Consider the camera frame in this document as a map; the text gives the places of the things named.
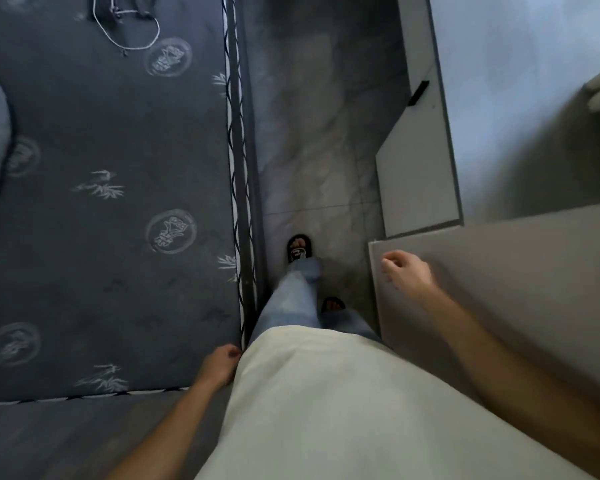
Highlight person's right forearm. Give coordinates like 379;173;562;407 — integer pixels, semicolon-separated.
414;284;600;480

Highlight person's left forearm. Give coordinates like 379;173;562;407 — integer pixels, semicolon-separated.
105;380;231;480

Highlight dark grey patterned mattress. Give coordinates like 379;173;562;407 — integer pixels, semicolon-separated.
0;0;261;406

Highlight light blue jeans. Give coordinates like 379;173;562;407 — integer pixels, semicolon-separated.
250;257;383;348

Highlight black cabinet handle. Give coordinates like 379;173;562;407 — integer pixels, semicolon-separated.
407;80;430;106

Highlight white cabinet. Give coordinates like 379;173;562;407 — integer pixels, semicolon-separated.
375;0;465;239

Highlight cream white shirt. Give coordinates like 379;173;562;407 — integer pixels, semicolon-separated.
194;325;598;480

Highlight white cable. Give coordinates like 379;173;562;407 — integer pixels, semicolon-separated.
91;0;161;56

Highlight person's left hand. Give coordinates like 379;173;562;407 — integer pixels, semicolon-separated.
194;344;243;393

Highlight person's right hand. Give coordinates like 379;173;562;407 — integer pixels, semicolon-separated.
381;250;443;308

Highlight dark object with strap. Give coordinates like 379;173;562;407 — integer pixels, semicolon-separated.
92;0;158;33

